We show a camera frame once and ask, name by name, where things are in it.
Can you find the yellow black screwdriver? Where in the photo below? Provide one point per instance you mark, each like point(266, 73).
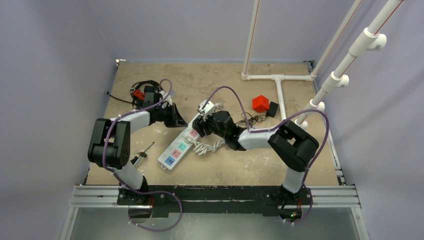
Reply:
point(142, 154)

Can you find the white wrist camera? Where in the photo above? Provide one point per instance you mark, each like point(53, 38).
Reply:
point(206, 108)
point(166, 98)

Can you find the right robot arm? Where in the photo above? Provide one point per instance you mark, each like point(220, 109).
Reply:
point(295, 147)

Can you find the white power strip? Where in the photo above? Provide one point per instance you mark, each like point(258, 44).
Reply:
point(179, 147)

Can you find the black power adapter brick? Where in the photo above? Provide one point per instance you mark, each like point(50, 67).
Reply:
point(272, 110)

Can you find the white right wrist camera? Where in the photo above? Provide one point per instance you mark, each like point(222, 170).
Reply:
point(206, 108)

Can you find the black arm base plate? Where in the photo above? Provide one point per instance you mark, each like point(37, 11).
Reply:
point(267, 200)

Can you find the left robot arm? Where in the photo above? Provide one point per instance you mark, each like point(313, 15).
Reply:
point(110, 142)

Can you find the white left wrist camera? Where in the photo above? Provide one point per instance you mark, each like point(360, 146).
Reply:
point(166, 98)

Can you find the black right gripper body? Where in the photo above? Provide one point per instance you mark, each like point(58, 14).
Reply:
point(205, 125)

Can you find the small black charger plug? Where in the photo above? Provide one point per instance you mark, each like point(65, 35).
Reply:
point(149, 89)

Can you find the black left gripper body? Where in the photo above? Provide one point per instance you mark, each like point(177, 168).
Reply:
point(165, 115)

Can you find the aluminium front rail frame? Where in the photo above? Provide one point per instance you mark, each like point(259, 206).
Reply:
point(105, 196)

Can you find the red cube socket adapter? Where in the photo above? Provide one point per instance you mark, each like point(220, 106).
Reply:
point(260, 104)

